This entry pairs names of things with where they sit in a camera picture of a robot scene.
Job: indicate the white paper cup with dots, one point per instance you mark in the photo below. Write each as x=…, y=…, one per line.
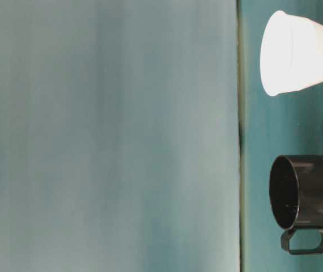
x=291, y=55

